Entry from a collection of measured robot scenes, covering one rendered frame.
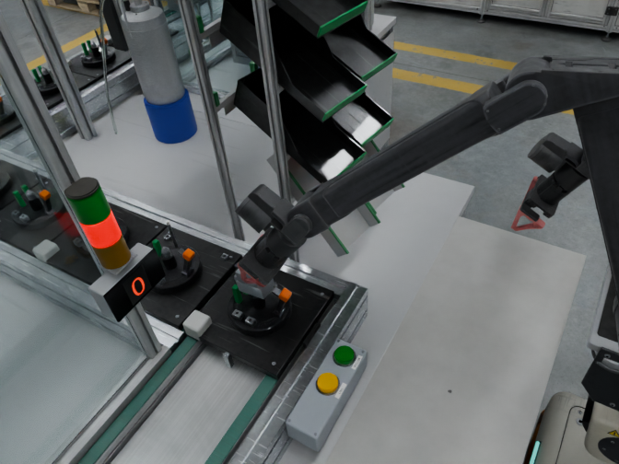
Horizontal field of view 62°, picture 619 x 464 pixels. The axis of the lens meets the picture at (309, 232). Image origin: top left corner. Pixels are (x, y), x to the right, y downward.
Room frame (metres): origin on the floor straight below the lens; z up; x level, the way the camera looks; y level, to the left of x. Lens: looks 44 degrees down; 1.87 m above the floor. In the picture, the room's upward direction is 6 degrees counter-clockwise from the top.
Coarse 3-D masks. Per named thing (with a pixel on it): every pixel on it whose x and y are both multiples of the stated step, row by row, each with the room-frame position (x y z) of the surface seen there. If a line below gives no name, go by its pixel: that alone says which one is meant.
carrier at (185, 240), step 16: (160, 240) 0.96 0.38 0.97; (176, 240) 0.95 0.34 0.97; (192, 240) 0.95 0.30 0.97; (160, 256) 0.85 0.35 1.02; (176, 256) 0.88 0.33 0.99; (208, 256) 0.89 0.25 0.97; (240, 256) 0.88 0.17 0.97; (176, 272) 0.83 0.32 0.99; (192, 272) 0.82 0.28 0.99; (208, 272) 0.83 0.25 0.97; (224, 272) 0.83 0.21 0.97; (160, 288) 0.78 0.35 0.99; (176, 288) 0.78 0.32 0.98; (192, 288) 0.79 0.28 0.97; (208, 288) 0.78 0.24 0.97; (144, 304) 0.75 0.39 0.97; (160, 304) 0.75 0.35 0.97; (176, 304) 0.75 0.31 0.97; (192, 304) 0.74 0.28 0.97; (176, 320) 0.70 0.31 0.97
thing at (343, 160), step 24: (240, 96) 0.99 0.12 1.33; (264, 96) 1.05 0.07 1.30; (288, 96) 1.06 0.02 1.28; (264, 120) 0.95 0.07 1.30; (288, 120) 0.99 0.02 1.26; (312, 120) 1.01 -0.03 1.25; (288, 144) 0.90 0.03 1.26; (312, 144) 0.94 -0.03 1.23; (336, 144) 0.95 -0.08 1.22; (312, 168) 0.86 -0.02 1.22; (336, 168) 0.89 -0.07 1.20
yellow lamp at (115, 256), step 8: (120, 240) 0.61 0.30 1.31; (96, 248) 0.59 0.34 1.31; (104, 248) 0.59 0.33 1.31; (112, 248) 0.59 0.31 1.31; (120, 248) 0.60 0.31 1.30; (128, 248) 0.62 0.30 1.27; (104, 256) 0.59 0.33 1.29; (112, 256) 0.59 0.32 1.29; (120, 256) 0.60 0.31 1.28; (128, 256) 0.61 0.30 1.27; (104, 264) 0.59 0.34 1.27; (112, 264) 0.59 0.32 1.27; (120, 264) 0.59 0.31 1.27
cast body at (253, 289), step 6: (234, 276) 0.73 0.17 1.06; (240, 276) 0.69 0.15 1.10; (246, 276) 0.69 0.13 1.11; (240, 282) 0.70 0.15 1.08; (270, 282) 0.70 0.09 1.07; (240, 288) 0.70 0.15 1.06; (246, 288) 0.69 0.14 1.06; (252, 288) 0.68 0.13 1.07; (258, 288) 0.67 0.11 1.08; (264, 288) 0.68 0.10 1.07; (270, 288) 0.69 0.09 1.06; (252, 294) 0.68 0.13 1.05; (258, 294) 0.67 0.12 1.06; (264, 294) 0.67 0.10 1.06
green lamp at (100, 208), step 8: (96, 192) 0.61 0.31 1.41; (72, 200) 0.59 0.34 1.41; (80, 200) 0.59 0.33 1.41; (88, 200) 0.59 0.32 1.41; (96, 200) 0.60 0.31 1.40; (104, 200) 0.61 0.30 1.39; (72, 208) 0.60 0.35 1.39; (80, 208) 0.59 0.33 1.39; (88, 208) 0.59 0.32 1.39; (96, 208) 0.60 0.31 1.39; (104, 208) 0.61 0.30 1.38; (80, 216) 0.59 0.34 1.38; (88, 216) 0.59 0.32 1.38; (96, 216) 0.59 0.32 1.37; (104, 216) 0.60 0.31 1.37; (88, 224) 0.59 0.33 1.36
